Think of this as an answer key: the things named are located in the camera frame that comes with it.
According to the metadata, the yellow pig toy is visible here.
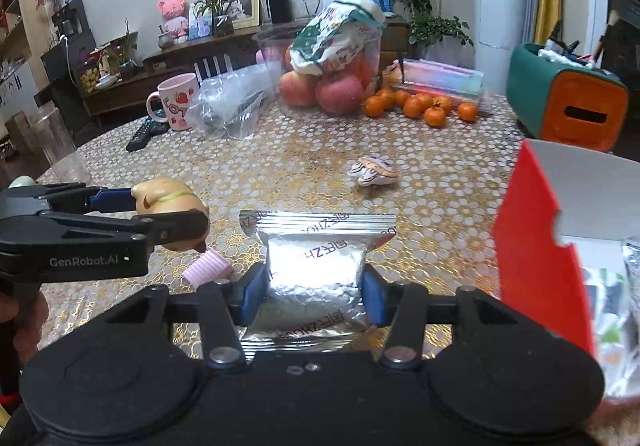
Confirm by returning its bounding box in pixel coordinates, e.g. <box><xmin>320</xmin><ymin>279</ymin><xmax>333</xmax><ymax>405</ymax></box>
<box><xmin>130</xmin><ymin>177</ymin><xmax>209</xmax><ymax>252</ymax></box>

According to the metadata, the bag of apples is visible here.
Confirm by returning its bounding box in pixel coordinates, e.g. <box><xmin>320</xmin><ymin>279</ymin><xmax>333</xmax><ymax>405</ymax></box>
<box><xmin>254</xmin><ymin>18</ymin><xmax>382</xmax><ymax>117</ymax></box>

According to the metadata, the clear glass jar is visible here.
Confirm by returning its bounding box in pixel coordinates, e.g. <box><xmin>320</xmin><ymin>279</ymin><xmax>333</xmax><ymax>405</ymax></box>
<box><xmin>29</xmin><ymin>102</ymin><xmax>91</xmax><ymax>183</ymax></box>

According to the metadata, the silver foil pouch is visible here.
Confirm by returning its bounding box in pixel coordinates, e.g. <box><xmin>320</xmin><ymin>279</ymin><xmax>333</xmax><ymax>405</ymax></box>
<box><xmin>239</xmin><ymin>210</ymin><xmax>396</xmax><ymax>350</ymax></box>

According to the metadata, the small striped snack pack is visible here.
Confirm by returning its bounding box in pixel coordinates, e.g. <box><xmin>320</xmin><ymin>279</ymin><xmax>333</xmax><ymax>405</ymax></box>
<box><xmin>347</xmin><ymin>155</ymin><xmax>399</xmax><ymax>187</ymax></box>

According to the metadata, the person left hand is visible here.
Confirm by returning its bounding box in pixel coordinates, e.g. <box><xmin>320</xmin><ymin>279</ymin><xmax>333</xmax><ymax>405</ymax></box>
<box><xmin>0</xmin><ymin>287</ymin><xmax>50</xmax><ymax>407</ymax></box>

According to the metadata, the pastel plastic box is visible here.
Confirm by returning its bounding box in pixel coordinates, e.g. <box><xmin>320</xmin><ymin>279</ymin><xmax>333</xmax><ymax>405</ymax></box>
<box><xmin>382</xmin><ymin>58</ymin><xmax>486</xmax><ymax>103</ymax></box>

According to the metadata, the white green plastic bag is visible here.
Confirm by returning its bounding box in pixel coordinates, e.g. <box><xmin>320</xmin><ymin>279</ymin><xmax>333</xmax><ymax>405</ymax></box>
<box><xmin>582</xmin><ymin>239</ymin><xmax>639</xmax><ymax>402</ymax></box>

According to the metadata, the framed photo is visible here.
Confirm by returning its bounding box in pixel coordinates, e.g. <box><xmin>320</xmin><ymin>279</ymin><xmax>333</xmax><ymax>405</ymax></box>
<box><xmin>227</xmin><ymin>0</ymin><xmax>260</xmax><ymax>29</ymax></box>

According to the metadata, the red white cardboard box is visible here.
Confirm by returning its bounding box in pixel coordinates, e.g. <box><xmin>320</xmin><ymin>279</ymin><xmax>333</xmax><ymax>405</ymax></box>
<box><xmin>492</xmin><ymin>140</ymin><xmax>639</xmax><ymax>359</ymax></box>

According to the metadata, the black remote control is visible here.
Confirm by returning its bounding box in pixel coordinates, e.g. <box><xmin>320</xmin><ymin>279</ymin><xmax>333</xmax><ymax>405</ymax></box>
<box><xmin>126</xmin><ymin>117</ymin><xmax>169</xmax><ymax>153</ymax></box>

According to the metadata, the green orange tissue box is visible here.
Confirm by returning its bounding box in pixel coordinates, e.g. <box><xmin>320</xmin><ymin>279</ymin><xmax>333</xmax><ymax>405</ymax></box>
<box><xmin>506</xmin><ymin>43</ymin><xmax>628</xmax><ymax>151</ymax></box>

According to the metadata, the pink pig plush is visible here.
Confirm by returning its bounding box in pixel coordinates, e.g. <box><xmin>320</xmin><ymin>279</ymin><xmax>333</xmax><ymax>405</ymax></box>
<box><xmin>157</xmin><ymin>0</ymin><xmax>189</xmax><ymax>43</ymax></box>

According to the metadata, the mandarin orange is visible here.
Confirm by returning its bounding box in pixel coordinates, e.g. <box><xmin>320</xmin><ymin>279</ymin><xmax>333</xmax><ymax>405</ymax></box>
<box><xmin>423</xmin><ymin>106</ymin><xmax>447</xmax><ymax>129</ymax></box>
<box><xmin>457</xmin><ymin>102</ymin><xmax>478</xmax><ymax>123</ymax></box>
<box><xmin>394</xmin><ymin>90</ymin><xmax>411</xmax><ymax>108</ymax></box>
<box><xmin>364</xmin><ymin>95</ymin><xmax>386</xmax><ymax>118</ymax></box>
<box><xmin>432</xmin><ymin>95</ymin><xmax>452</xmax><ymax>114</ymax></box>
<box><xmin>402</xmin><ymin>95</ymin><xmax>424</xmax><ymax>119</ymax></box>

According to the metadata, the clear crumpled plastic bag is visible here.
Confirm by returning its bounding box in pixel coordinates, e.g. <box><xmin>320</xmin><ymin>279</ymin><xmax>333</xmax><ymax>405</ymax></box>
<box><xmin>186</xmin><ymin>63</ymin><xmax>280</xmax><ymax>140</ymax></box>

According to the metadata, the wooden tv cabinet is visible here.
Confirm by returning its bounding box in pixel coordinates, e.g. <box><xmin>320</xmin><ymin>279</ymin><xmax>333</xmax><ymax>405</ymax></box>
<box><xmin>85</xmin><ymin>27</ymin><xmax>258</xmax><ymax>117</ymax></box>

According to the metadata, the green potted plant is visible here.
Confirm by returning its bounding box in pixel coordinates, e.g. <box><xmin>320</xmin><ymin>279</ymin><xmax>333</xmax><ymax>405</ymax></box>
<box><xmin>393</xmin><ymin>0</ymin><xmax>475</xmax><ymax>65</ymax></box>

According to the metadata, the pink strawberry mug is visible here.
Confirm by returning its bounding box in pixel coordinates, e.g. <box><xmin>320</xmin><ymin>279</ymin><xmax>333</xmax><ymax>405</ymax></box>
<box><xmin>145</xmin><ymin>73</ymin><xmax>200</xmax><ymax>131</ymax></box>

